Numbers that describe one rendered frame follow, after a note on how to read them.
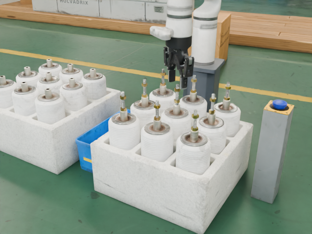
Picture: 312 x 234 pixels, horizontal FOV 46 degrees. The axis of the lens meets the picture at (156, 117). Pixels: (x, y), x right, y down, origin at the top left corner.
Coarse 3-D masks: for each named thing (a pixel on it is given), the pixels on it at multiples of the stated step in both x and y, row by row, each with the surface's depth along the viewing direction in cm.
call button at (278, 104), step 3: (279, 99) 105; (273, 102) 104; (276, 102) 104; (279, 102) 104; (282, 102) 104; (285, 102) 104; (273, 105) 104; (276, 105) 103; (279, 105) 102; (282, 105) 102; (285, 105) 102; (276, 108) 103; (279, 108) 103; (282, 108) 103
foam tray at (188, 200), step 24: (96, 144) 112; (240, 144) 115; (96, 168) 115; (120, 168) 109; (144, 168) 104; (168, 168) 101; (216, 168) 101; (240, 168) 123; (120, 192) 114; (144, 192) 108; (168, 192) 103; (192, 192) 98; (216, 192) 104; (168, 216) 107; (192, 216) 102
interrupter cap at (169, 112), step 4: (168, 108) 117; (172, 108) 118; (180, 108) 118; (164, 112) 115; (168, 112) 115; (172, 112) 116; (180, 112) 116; (184, 112) 115; (168, 116) 113; (172, 116) 113; (176, 116) 113; (180, 116) 113; (184, 116) 112
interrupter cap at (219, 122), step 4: (200, 120) 110; (204, 120) 110; (216, 120) 110; (220, 120) 110; (200, 124) 108; (204, 124) 108; (208, 124) 108; (212, 124) 108; (216, 124) 108; (220, 124) 108; (212, 128) 106
